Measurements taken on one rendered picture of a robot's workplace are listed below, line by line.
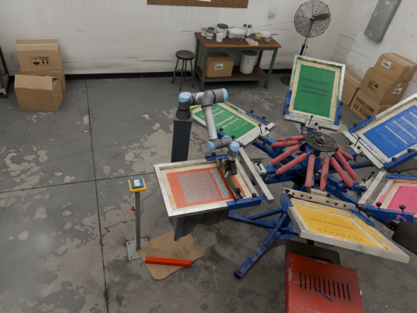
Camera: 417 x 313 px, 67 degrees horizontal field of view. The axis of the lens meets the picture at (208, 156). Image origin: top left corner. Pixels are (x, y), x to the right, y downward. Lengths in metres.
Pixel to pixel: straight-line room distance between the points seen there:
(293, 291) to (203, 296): 1.27
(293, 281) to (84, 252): 2.12
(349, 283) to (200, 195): 1.24
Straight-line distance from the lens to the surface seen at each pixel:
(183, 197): 2.62
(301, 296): 2.17
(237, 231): 3.69
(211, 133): 2.57
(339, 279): 2.34
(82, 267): 3.42
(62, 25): 5.90
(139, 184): 2.69
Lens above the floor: 2.90
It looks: 40 degrees down
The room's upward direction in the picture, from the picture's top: 10 degrees clockwise
